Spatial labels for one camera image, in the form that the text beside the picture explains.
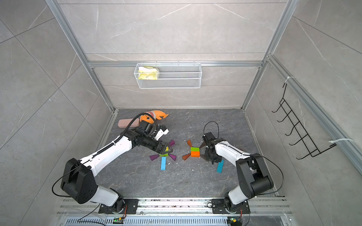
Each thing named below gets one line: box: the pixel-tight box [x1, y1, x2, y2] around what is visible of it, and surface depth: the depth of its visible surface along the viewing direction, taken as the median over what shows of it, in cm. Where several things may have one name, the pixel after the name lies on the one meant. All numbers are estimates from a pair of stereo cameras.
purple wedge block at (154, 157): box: [149, 153, 160, 162], surface depth 93 cm
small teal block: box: [216, 159, 225, 174], surface depth 87 cm
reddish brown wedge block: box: [181, 153, 191, 161], surface depth 94 cm
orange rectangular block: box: [190, 151, 201, 158], surface depth 93 cm
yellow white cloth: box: [138, 65, 159, 81], surface depth 88 cm
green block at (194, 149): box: [190, 146, 200, 152], surface depth 95 cm
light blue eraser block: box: [160, 156, 167, 171], surface depth 90 cm
